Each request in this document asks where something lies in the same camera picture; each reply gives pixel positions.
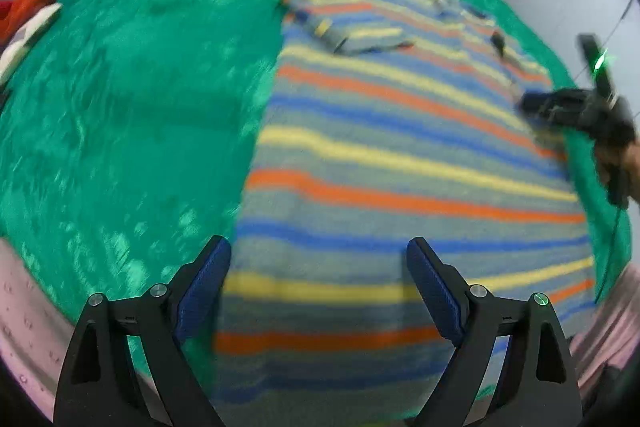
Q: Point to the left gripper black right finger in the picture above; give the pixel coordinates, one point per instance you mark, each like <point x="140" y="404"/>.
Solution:
<point x="537" y="385"/>

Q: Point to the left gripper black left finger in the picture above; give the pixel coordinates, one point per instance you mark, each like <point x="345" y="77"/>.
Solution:
<point x="98" y="385"/>

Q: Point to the striped knit sweater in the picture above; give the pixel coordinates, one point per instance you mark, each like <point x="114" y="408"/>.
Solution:
<point x="388" y="119"/>

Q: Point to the person's right hand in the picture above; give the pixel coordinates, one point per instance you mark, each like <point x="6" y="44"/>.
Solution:
<point x="618" y="168"/>

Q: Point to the pink patterned trousers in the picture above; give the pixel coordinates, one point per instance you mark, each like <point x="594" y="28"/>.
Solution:
<point x="34" y="335"/>

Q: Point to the green bed blanket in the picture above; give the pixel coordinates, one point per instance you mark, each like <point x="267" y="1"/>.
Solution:
<point x="131" y="129"/>

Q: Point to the orange folded cloth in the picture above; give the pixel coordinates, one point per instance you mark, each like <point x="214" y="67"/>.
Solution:
<point x="14" y="13"/>

